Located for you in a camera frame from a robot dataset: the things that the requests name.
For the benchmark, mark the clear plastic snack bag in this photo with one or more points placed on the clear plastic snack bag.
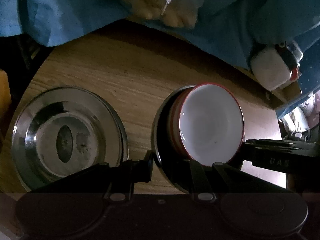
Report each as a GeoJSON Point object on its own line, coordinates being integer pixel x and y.
{"type": "Point", "coordinates": [160, 10]}

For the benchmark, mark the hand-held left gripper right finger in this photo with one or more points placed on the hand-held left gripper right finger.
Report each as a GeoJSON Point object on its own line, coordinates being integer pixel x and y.
{"type": "Point", "coordinates": [196, 172]}

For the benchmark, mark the white bowl red rim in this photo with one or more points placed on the white bowl red rim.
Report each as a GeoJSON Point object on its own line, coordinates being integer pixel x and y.
{"type": "Point", "coordinates": [210, 125]}
{"type": "Point", "coordinates": [175, 120]}

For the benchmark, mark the wooden slat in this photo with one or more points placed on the wooden slat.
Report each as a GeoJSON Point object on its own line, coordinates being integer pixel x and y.
{"type": "Point", "coordinates": [3, 87]}

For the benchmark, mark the blue hanging cloth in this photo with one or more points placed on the blue hanging cloth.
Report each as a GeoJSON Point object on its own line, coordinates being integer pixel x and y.
{"type": "Point", "coordinates": [75, 10]}

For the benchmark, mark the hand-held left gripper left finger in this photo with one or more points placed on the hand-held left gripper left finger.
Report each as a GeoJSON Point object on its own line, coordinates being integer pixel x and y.
{"type": "Point", "coordinates": [146, 170]}

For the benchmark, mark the stainless steel plate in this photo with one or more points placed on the stainless steel plate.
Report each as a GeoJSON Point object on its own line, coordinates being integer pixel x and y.
{"type": "Point", "coordinates": [67, 140]}

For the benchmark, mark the white jug blue lid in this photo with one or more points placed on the white jug blue lid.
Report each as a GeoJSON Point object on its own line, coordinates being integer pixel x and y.
{"type": "Point", "coordinates": [270, 70]}

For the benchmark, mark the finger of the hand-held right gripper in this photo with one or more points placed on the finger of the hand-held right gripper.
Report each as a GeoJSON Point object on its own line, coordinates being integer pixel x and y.
{"type": "Point", "coordinates": [275, 145]}

